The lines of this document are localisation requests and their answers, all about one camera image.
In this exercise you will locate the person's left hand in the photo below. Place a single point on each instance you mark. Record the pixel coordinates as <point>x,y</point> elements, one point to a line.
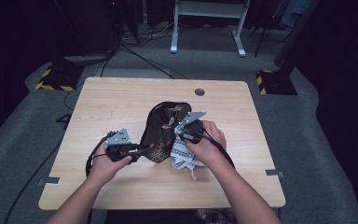
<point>105,169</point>

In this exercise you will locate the blue fabric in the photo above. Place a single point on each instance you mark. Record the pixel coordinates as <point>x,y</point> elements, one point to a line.
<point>295,12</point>

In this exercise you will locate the person's black shirt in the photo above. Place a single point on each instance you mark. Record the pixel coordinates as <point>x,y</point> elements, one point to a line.
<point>152,217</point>

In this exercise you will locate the black yellow striped base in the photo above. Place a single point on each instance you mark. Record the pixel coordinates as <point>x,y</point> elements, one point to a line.
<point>59,81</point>
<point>276,82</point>

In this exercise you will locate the dark slanted pole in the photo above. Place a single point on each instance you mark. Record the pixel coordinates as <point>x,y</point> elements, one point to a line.
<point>295,34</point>

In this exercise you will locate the white desk frame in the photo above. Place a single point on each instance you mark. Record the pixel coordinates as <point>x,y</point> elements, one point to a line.
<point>209,9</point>

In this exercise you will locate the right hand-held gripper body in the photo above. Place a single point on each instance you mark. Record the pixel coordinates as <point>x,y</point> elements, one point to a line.
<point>192,124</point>

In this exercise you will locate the person's right hand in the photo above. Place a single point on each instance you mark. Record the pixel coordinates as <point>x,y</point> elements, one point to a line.
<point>209,146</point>

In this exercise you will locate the black tripod stand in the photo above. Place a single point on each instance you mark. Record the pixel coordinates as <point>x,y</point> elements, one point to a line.
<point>262,37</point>

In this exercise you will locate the black floral lacquer plate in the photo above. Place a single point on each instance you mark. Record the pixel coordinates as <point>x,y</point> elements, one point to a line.
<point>161,133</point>

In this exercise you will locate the person's plaid trousers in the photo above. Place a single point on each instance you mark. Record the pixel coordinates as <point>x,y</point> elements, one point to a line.
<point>214,216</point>

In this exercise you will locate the white checked cloth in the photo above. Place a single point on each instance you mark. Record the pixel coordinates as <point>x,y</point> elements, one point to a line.
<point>183,157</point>

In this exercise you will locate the black cabinet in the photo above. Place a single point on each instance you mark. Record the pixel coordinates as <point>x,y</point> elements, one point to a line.
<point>90,28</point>

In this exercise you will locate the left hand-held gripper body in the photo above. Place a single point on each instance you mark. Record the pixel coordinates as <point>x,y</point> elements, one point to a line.
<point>119,144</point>

